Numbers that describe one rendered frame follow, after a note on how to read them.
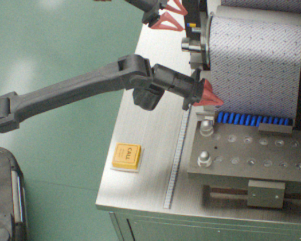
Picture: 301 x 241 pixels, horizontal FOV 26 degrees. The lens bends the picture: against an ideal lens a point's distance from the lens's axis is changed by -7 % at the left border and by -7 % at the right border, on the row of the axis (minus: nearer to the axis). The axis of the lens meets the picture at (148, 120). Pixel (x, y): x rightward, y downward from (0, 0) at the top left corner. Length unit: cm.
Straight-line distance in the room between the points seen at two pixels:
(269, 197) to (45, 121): 167
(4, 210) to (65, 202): 36
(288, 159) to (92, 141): 150
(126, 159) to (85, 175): 111
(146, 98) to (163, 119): 23
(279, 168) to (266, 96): 19
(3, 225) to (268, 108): 127
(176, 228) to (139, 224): 11
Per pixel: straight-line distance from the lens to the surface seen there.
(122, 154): 195
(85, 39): 352
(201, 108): 203
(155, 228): 198
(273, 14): 184
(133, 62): 175
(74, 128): 319
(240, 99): 182
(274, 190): 177
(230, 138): 183
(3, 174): 285
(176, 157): 196
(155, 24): 169
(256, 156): 180
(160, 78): 177
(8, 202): 277
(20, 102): 181
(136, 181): 193
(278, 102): 181
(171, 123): 202
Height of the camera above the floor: 255
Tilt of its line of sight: 54 degrees down
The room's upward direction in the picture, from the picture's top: 11 degrees counter-clockwise
